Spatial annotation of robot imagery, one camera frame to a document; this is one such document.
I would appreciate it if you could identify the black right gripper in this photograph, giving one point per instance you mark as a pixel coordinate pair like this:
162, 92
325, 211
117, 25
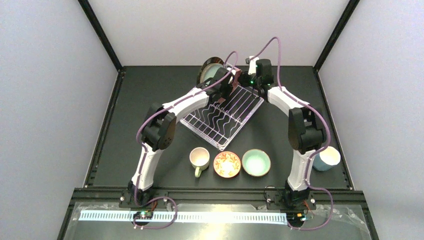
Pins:
245, 78

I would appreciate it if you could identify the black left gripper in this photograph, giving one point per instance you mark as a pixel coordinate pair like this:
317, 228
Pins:
234, 81

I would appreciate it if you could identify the green flower plate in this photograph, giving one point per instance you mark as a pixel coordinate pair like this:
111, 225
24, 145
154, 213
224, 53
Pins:
209, 71

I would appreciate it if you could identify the black striped rim dinner plate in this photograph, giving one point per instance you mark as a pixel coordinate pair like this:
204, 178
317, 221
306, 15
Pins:
213, 59

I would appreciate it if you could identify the white wire dish rack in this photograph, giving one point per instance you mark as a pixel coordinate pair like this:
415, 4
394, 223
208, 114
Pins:
219, 123

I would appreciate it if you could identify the cream mug green handle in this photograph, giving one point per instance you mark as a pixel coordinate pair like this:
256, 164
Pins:
199, 158

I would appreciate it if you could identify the light blue mug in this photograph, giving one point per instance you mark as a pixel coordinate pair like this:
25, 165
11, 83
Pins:
326, 159

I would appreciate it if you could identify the pink dotted plate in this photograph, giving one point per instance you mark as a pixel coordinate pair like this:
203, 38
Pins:
236, 79

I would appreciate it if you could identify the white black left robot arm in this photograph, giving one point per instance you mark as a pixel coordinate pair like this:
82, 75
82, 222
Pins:
158, 130

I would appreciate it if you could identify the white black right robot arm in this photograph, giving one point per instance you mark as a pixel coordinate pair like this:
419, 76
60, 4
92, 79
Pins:
308, 132

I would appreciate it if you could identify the orange floral small bowl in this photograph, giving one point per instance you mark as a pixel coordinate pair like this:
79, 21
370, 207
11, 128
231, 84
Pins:
227, 164

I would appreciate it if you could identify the green glazed small bowl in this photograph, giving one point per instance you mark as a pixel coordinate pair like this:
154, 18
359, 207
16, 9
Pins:
256, 162

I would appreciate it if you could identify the white led light strip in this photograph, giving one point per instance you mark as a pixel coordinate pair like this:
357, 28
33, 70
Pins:
184, 217

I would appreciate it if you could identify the black frame post right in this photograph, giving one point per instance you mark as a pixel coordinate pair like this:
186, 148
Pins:
337, 31

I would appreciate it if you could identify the black frame post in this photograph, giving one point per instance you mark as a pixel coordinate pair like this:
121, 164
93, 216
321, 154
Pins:
337, 31
97, 27

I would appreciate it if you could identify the black frame post left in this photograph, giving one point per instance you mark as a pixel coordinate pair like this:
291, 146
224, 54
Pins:
97, 27

